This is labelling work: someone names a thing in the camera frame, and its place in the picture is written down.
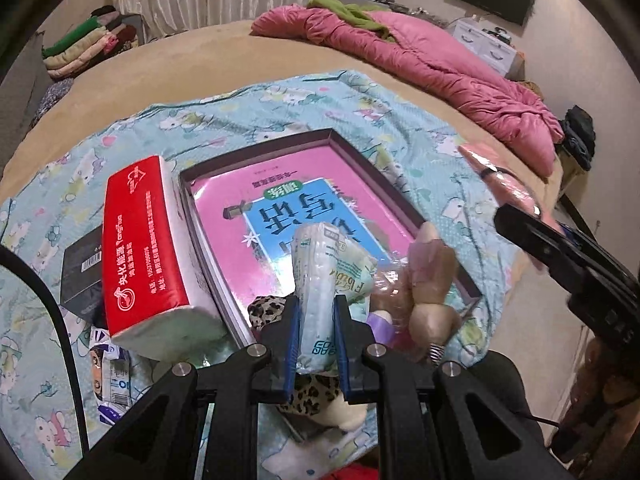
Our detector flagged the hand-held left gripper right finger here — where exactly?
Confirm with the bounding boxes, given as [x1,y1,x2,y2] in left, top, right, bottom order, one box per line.
[332,294,576,480]

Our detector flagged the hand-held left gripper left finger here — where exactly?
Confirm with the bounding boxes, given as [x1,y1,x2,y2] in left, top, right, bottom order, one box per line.
[65,296,302,480]

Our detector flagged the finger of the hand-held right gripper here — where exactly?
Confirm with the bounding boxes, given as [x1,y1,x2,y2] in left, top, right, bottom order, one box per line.
[552,225,640,291]
[494,205,596,301]

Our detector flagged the leopard print bow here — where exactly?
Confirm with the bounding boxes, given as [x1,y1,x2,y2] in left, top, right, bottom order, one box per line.
[248,296,343,417]

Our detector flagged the cream plush toy purple cap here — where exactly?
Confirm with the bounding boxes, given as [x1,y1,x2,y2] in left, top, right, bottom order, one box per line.
[320,310,401,432]

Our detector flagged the salmon pink soft packet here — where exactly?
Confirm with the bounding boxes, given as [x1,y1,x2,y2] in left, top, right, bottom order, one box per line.
[459,142,558,231]

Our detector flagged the green white tissue packet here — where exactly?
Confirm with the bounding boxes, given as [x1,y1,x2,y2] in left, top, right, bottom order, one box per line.
[291,221,378,376]

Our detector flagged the pink doll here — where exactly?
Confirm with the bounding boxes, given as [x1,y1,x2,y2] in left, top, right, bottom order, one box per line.
[370,222,463,363]

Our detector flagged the dark shallow tray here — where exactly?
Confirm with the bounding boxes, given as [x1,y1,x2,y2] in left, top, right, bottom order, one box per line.
[177,129,483,356]

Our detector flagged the purple white tissue packet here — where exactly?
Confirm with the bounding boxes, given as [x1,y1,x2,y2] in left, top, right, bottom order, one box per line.
[90,327,135,423]

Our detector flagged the person's right forearm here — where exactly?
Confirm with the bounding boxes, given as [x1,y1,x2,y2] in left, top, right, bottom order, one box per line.
[560,337,640,466]

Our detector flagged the dark clothes pile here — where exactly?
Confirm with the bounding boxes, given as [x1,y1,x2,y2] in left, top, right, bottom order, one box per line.
[562,105,597,171]

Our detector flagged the red cloth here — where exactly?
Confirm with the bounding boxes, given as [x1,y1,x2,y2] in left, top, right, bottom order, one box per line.
[320,462,381,480]

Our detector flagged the pink book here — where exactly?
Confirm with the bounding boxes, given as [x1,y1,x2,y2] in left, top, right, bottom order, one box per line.
[190,147,426,341]

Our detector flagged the red tissue pack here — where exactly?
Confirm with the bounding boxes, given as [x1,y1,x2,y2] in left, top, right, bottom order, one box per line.
[102,155,226,363]

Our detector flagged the pink quilt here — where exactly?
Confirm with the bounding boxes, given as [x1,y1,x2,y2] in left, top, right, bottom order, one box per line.
[250,4,566,177]

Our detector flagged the white drawer cabinet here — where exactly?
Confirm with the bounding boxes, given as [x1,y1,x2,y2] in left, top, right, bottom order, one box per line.
[452,17,518,78]

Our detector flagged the black box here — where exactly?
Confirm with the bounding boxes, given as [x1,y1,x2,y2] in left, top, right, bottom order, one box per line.
[60,225,108,326]

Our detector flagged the cartoon cat printed blanket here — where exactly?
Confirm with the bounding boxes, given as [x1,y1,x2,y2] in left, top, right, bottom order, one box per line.
[0,69,521,480]

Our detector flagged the green cloth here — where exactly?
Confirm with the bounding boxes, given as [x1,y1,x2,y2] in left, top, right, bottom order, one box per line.
[306,0,396,41]

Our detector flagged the beige bed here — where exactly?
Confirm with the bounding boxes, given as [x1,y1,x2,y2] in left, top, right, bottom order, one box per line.
[0,20,566,271]

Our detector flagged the dark floral pillow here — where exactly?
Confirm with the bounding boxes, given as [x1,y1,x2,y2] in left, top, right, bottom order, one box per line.
[30,77,76,128]

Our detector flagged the stack of folded clothes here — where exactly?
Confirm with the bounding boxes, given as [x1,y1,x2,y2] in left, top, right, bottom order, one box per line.
[41,6,141,80]

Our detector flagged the grey quilted headboard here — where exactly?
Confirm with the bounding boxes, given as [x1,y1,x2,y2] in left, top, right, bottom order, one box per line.
[0,30,48,176]

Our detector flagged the thick black cable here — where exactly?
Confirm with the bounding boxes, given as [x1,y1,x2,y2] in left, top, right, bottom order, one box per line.
[0,245,90,453]

